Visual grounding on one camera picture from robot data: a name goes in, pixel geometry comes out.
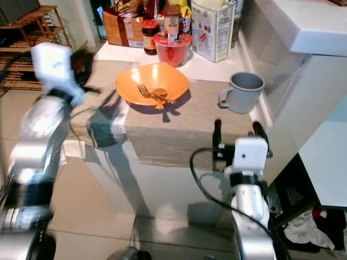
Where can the black appliance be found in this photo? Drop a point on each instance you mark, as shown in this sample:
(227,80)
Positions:
(19,10)

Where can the bronze metal spoon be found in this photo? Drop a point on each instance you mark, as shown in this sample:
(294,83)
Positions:
(160,93)

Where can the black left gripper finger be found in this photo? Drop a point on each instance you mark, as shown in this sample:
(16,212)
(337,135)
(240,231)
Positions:
(84,62)

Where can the white cloth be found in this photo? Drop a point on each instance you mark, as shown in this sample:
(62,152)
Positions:
(306,230)

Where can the beige woven table mat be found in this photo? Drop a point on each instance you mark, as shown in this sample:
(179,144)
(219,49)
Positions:
(173,141)

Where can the orange plastic plate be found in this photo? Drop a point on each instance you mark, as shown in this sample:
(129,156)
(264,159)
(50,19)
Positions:
(146,76)

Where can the brown sauce bottle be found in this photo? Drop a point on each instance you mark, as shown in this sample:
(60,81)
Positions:
(172,24)

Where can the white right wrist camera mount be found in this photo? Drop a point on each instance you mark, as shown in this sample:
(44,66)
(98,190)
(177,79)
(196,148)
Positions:
(249,154)

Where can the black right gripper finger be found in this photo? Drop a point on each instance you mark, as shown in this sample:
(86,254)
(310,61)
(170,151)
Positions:
(261,132)
(217,134)

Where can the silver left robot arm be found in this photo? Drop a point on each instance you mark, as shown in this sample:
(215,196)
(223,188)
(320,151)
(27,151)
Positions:
(35,151)

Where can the red lidded plastic container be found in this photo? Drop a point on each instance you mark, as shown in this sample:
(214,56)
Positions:
(172,51)

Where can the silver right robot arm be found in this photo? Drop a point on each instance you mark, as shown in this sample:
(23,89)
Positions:
(249,211)

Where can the yellow snack bag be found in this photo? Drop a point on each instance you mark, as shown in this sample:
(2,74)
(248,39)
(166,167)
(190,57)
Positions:
(185,7)

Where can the orange brown noodle carton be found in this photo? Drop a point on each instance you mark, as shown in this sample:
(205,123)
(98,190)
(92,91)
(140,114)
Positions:
(122,28)

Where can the grey mug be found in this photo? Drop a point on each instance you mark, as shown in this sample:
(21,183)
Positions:
(246,95)

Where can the robot left leg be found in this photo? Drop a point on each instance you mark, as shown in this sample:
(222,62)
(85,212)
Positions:
(124,254)

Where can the red lidded sauce jar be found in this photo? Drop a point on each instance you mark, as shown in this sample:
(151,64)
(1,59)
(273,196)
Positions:
(150,38)

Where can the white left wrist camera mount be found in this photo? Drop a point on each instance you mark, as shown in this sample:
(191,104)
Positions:
(51,67)

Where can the wooden shelf rack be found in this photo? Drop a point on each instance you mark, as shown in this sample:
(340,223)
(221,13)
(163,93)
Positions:
(21,54)

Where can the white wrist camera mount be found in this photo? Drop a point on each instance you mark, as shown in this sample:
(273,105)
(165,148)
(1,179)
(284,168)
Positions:
(51,67)
(249,154)

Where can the bronze metal fork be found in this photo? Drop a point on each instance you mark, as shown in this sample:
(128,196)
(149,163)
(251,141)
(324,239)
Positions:
(141,89)

